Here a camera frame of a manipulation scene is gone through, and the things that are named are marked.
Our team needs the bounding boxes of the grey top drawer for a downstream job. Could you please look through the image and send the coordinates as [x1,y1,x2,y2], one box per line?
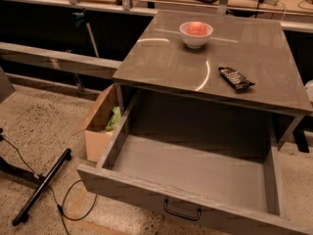
[78,91,312,235]

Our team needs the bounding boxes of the brown cardboard box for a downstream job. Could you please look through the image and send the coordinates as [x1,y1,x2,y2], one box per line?
[73,85,118,163]

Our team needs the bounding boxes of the grey drawer cabinet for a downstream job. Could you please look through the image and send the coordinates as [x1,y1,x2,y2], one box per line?
[113,11,312,145]

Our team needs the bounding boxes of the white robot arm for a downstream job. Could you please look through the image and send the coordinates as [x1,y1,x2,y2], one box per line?
[305,80,313,103]

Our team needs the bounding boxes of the grey metal rail beam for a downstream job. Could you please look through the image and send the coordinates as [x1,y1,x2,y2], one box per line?
[0,42,121,79]

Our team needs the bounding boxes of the red apple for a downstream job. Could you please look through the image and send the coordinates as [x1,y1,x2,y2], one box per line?
[187,22,207,35]

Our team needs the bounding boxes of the black snack packet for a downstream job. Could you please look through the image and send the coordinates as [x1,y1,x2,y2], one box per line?
[218,68,254,90]

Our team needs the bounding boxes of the black top drawer handle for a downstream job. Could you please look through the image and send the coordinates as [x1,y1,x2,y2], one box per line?
[163,199,201,221]

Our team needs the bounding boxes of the black stand leg bar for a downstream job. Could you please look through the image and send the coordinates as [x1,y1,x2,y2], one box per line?
[12,148,71,226]

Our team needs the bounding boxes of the black floor cable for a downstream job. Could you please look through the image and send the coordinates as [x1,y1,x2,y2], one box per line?
[0,134,99,235]

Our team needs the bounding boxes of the green plastic bag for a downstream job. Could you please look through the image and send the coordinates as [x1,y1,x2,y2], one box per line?
[105,107,121,131]

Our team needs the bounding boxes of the white ceramic bowl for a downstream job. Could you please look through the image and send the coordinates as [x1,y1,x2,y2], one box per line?
[180,22,213,49]

